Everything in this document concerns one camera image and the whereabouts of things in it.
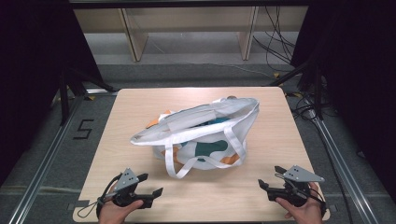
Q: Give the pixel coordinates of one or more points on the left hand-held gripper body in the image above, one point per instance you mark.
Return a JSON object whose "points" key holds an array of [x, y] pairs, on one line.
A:
{"points": [[126, 182]]}

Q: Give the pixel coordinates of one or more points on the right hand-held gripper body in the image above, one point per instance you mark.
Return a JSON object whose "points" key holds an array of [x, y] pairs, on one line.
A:
{"points": [[295, 186]]}

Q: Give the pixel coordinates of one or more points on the white tote bag teal orange patches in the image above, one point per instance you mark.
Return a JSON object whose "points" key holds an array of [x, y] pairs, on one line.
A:
{"points": [[205, 129]]}

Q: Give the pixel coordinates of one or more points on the person's right hand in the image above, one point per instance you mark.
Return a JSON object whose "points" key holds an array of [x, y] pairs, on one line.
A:
{"points": [[306, 214]]}

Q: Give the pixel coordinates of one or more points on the person's left hand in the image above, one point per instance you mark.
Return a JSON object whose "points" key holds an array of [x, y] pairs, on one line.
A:
{"points": [[116, 213]]}

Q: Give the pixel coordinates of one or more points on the yellow tape piece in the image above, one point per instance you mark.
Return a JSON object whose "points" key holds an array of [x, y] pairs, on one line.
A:
{"points": [[276, 75], [91, 98], [297, 94]]}

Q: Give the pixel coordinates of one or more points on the black metal stand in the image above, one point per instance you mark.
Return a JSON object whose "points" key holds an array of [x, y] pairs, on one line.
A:
{"points": [[67, 93], [316, 84]]}

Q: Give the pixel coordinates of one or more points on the black curtain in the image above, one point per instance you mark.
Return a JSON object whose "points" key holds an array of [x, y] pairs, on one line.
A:
{"points": [[34, 68], [358, 77]]}

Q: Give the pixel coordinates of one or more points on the aluminium floor rail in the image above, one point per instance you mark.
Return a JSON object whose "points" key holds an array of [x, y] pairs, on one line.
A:
{"points": [[46, 161], [339, 165]]}

